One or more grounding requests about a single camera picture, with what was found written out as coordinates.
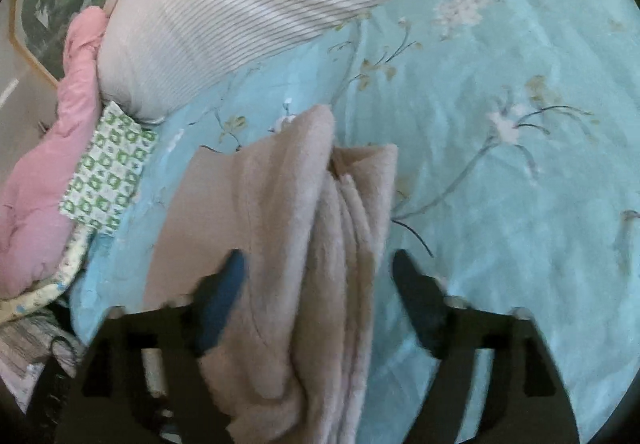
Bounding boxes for light blue floral bedsheet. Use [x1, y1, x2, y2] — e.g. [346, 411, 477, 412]
[70, 0, 639, 441]

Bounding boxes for beige knit sweater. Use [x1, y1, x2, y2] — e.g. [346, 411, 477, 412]
[143, 105, 397, 443]

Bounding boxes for yellow floral cloth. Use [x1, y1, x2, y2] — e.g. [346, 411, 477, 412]
[0, 224, 94, 325]

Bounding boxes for plaid grey cloth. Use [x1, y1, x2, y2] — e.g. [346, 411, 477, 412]
[0, 310, 85, 412]

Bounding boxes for green white patterned pillow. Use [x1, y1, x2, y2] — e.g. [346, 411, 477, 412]
[60, 102, 157, 236]

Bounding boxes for pink quilted blanket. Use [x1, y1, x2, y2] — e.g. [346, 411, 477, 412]
[1, 6, 107, 300]

